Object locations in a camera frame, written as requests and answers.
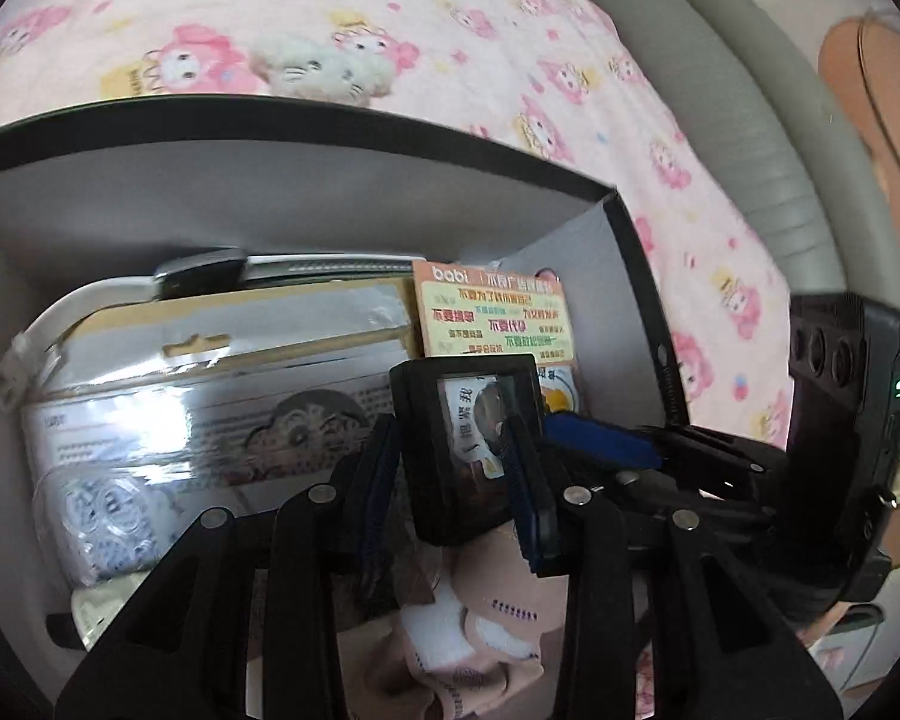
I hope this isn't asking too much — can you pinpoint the grey padded headboard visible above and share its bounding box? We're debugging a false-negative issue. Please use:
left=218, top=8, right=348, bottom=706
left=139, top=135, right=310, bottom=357
left=570, top=0, right=900, bottom=316

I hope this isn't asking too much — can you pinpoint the cartoon printed package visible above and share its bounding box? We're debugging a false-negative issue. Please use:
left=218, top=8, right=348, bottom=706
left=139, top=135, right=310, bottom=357
left=19, top=277, right=421, bottom=593

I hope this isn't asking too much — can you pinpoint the small black framed mirror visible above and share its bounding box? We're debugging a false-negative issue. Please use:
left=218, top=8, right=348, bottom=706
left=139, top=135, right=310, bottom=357
left=388, top=352, right=545, bottom=548

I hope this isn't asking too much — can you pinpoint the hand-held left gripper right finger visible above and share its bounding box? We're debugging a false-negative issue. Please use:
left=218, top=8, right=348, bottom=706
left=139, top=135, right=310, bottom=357
left=499, top=414, right=845, bottom=720

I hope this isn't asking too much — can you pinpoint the white plush toy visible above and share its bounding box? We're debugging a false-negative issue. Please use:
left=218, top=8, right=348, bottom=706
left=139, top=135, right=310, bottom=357
left=251, top=34, right=395, bottom=106

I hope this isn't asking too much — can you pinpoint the babi sticker card pack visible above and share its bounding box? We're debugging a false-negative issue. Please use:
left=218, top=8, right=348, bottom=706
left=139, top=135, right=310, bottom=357
left=411, top=261, right=580, bottom=413

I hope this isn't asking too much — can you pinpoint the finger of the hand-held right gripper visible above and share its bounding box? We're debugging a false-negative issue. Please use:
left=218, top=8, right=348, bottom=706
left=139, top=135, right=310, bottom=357
left=544, top=414, right=792, bottom=541

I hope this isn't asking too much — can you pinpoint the black storage box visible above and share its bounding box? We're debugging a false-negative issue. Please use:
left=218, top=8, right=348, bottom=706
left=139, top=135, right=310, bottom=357
left=0, top=94, right=691, bottom=720

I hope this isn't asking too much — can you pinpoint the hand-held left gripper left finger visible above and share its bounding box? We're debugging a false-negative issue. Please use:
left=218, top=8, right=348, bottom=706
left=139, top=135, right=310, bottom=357
left=54, top=412, right=402, bottom=720

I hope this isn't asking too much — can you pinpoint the pink printed blanket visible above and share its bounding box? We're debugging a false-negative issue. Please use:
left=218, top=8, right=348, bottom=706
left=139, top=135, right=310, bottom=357
left=0, top=0, right=796, bottom=451

